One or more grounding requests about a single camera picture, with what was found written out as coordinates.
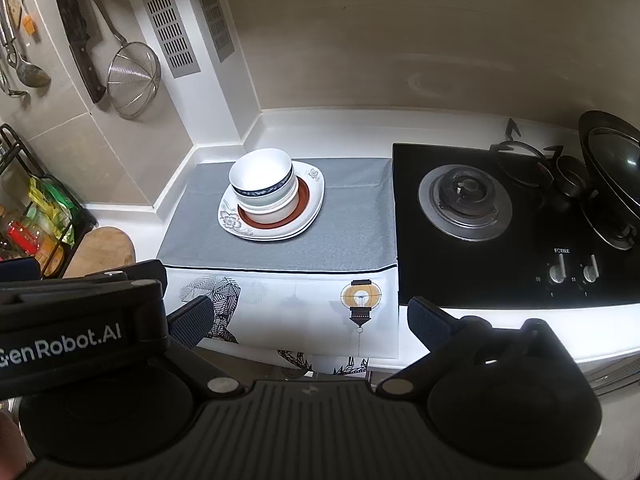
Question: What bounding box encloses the white bowl with blue band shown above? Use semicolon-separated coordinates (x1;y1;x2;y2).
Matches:
228;148;294;200

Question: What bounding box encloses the small dark gas burner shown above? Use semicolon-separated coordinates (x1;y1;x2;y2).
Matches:
554;155;596;197

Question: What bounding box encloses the round gas burner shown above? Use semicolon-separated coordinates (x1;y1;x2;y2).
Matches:
418;164;514;242

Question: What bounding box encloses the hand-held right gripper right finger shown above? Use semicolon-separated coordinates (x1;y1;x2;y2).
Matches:
375;296;571;401

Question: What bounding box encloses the red packet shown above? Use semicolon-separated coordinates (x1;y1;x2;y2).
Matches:
7;220;46;257

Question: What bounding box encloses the cleaver with dark handle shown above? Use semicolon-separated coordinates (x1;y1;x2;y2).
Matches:
51;0;107;105

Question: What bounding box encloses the black wok with lid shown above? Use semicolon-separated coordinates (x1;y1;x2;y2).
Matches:
578;110;640;251

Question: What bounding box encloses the black wire rack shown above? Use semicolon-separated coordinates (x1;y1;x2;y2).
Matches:
0;123;98;281

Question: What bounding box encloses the metal mesh strainer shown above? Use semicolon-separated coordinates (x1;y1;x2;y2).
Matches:
75;0;162;120

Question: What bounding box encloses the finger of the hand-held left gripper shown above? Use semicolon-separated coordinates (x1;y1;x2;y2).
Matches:
84;259;169;295

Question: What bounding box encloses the small teal bowl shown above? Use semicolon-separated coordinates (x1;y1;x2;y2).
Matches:
237;175;297;209

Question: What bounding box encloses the metal ladle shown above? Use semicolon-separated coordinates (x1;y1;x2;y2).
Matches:
0;0;52;88

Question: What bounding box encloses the wooden cutting board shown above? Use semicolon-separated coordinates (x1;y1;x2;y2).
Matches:
60;226;137;279

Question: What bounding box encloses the green yellow packet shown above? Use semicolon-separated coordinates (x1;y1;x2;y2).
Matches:
27;177;76;241

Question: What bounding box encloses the black pan support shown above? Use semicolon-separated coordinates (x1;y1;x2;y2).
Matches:
489;117;566;188

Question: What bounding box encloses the red rimmed plate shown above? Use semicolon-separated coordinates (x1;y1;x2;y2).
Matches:
237;177;324;230

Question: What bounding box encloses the grey vent grille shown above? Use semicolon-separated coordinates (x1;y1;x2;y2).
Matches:
131;0;202;79

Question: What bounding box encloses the black gas stove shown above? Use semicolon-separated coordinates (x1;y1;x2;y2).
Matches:
391;141;640;309

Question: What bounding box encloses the grey table mat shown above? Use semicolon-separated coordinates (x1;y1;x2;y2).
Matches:
156;157;398;273

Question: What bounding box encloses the large white bowl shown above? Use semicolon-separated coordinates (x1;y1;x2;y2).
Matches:
238;180;300;225

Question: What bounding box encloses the person's left forearm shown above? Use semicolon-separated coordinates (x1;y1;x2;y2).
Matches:
0;410;33;467

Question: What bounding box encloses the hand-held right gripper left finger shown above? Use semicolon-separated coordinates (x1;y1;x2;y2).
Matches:
162;295;247;397

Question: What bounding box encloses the white printed cloth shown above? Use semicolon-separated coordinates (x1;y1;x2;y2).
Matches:
162;262;401;376

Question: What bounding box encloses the white floral plate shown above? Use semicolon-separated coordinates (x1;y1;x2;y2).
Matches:
217;160;326;242

